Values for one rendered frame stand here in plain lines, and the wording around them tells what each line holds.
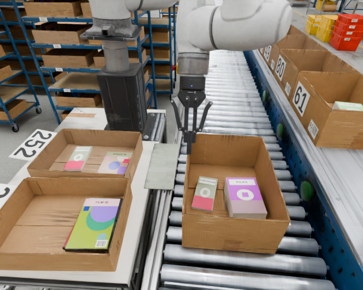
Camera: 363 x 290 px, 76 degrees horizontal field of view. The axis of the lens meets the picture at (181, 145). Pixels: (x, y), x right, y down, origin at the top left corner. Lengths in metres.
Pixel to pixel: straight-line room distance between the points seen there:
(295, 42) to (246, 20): 1.54
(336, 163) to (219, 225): 0.53
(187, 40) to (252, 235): 0.56
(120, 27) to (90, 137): 0.51
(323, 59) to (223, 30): 1.24
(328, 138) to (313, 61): 0.80
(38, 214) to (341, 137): 1.16
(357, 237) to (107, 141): 1.00
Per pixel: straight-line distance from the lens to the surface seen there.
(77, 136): 1.22
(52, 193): 1.03
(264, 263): 0.82
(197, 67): 0.66
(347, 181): 0.97
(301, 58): 1.73
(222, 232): 0.72
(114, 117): 1.21
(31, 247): 0.92
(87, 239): 0.81
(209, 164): 1.04
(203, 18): 0.64
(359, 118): 1.06
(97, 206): 0.88
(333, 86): 1.42
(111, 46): 1.11
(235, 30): 0.59
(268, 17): 0.58
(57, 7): 2.30
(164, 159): 1.07
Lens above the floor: 1.45
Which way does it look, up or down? 38 degrees down
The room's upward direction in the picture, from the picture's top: straight up
